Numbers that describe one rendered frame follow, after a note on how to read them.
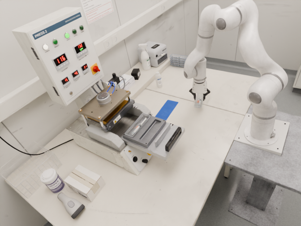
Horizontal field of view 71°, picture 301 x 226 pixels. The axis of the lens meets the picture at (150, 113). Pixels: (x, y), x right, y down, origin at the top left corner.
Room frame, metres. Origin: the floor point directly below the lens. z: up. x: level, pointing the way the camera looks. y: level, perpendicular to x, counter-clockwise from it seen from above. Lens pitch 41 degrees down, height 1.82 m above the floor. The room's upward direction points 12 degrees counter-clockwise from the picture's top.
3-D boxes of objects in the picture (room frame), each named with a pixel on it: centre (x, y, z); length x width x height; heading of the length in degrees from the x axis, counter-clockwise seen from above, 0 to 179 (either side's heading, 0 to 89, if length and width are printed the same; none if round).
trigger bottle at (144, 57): (1.85, -0.06, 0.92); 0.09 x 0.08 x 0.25; 70
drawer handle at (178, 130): (0.72, -0.09, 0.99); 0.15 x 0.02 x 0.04; 140
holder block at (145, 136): (0.84, 0.05, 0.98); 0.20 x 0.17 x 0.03; 140
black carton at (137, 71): (1.73, 0.06, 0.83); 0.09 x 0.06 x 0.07; 160
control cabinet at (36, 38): (1.13, 0.38, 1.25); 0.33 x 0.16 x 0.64; 140
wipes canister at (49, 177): (0.74, 0.63, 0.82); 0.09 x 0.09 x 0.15
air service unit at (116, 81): (1.26, 0.20, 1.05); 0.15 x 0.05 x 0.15; 140
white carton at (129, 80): (1.58, 0.20, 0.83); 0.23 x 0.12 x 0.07; 139
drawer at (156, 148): (0.81, 0.01, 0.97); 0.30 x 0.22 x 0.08; 50
